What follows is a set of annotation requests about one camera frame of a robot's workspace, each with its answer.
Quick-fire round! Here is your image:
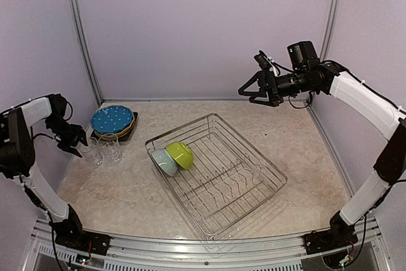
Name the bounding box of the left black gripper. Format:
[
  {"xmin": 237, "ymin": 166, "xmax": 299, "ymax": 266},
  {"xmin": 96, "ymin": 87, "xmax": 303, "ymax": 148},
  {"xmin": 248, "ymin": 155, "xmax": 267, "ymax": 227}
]
[{"xmin": 45, "ymin": 115, "xmax": 87, "ymax": 157}]

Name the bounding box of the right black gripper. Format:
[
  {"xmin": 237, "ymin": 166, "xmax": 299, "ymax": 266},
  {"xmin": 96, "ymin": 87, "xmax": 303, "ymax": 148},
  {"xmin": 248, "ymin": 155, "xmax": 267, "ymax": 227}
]
[{"xmin": 240, "ymin": 69, "xmax": 318, "ymax": 106}]

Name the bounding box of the clear glass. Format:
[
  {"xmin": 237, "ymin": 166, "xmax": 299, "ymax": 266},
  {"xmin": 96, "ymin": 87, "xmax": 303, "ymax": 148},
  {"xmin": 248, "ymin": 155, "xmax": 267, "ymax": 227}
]
[
  {"xmin": 79, "ymin": 137, "xmax": 103, "ymax": 166},
  {"xmin": 98, "ymin": 133, "xmax": 122, "ymax": 164}
]

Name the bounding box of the blue polka dot plate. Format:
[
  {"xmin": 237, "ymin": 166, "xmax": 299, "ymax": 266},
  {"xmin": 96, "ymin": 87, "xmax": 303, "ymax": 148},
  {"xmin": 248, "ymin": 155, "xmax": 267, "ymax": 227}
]
[{"xmin": 91, "ymin": 105, "xmax": 134, "ymax": 135}]

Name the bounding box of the black floral square plate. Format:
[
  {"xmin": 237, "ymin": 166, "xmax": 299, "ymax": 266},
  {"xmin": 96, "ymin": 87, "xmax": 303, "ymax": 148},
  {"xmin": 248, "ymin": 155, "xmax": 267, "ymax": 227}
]
[{"xmin": 91, "ymin": 112, "xmax": 138, "ymax": 142}]

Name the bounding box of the yellow polka dot plate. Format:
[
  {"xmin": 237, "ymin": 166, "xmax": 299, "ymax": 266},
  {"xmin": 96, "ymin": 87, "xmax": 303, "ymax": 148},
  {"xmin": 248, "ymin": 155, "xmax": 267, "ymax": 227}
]
[{"xmin": 93, "ymin": 115, "xmax": 136, "ymax": 138}]

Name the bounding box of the grey striped bowl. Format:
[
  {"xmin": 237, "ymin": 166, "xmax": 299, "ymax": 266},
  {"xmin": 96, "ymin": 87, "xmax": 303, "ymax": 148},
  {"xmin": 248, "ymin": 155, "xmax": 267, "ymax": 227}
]
[{"xmin": 151, "ymin": 149, "xmax": 178, "ymax": 177}]

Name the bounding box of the green bowl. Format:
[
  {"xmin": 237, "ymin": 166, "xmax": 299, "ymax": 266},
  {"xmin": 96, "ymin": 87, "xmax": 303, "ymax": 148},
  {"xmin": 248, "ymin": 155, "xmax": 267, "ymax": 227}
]
[{"xmin": 166, "ymin": 142, "xmax": 194, "ymax": 169}]

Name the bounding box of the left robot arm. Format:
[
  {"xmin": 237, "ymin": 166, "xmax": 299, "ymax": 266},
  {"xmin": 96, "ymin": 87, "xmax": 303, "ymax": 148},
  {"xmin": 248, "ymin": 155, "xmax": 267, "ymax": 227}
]
[{"xmin": 1, "ymin": 94, "xmax": 88, "ymax": 223}]

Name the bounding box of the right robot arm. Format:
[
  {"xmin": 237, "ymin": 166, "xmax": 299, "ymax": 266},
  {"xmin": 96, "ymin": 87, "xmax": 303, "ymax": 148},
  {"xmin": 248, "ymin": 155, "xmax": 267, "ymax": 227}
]
[{"xmin": 238, "ymin": 56, "xmax": 405, "ymax": 248}]

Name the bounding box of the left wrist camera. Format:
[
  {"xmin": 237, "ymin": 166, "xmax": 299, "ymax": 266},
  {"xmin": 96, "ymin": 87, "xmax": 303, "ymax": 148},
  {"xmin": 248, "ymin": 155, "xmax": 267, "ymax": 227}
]
[{"xmin": 48, "ymin": 93, "xmax": 73, "ymax": 121}]

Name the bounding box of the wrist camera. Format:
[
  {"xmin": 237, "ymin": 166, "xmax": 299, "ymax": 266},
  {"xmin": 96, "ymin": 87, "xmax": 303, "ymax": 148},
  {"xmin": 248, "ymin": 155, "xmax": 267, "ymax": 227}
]
[
  {"xmin": 253, "ymin": 41, "xmax": 320, "ymax": 72},
  {"xmin": 48, "ymin": 93, "xmax": 73, "ymax": 121}
]

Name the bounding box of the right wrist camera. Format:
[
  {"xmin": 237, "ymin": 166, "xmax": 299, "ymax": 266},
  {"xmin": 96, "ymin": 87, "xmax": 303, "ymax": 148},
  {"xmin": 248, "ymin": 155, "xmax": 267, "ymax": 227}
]
[{"xmin": 253, "ymin": 41, "xmax": 320, "ymax": 72}]

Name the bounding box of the metal wire dish rack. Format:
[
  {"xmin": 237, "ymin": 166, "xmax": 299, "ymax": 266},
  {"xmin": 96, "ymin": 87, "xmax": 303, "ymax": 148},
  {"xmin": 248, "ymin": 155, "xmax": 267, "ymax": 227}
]
[{"xmin": 145, "ymin": 113, "xmax": 287, "ymax": 239}]

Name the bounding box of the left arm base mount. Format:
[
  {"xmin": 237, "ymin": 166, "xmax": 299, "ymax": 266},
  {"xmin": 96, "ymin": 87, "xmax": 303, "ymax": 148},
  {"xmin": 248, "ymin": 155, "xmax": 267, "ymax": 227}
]
[{"xmin": 48, "ymin": 205, "xmax": 112, "ymax": 256}]

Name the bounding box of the right frame post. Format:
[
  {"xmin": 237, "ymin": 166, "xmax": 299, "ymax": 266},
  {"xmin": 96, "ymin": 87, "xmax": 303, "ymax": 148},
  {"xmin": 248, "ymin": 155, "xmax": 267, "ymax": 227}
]
[{"xmin": 306, "ymin": 0, "xmax": 345, "ymax": 107}]

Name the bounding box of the frame post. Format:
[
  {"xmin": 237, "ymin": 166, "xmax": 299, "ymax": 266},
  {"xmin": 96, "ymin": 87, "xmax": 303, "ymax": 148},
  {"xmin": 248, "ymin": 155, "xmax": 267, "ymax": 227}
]
[
  {"xmin": 69, "ymin": 0, "xmax": 104, "ymax": 106},
  {"xmin": 306, "ymin": 0, "xmax": 345, "ymax": 107}
]

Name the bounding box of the aluminium front rail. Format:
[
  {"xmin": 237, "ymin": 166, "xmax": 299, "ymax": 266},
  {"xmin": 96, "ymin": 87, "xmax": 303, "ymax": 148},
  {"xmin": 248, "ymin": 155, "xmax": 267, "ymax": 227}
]
[{"xmin": 22, "ymin": 217, "xmax": 395, "ymax": 270}]

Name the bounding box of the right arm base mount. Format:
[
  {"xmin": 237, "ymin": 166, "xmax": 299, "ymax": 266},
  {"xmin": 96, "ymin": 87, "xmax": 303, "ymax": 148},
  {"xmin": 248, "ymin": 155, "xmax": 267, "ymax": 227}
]
[{"xmin": 303, "ymin": 211, "xmax": 358, "ymax": 254}]

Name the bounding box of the left frame post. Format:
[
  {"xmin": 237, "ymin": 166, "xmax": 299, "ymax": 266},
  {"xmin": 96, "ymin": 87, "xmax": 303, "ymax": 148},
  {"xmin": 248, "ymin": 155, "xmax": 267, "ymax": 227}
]
[{"xmin": 69, "ymin": 0, "xmax": 104, "ymax": 106}]

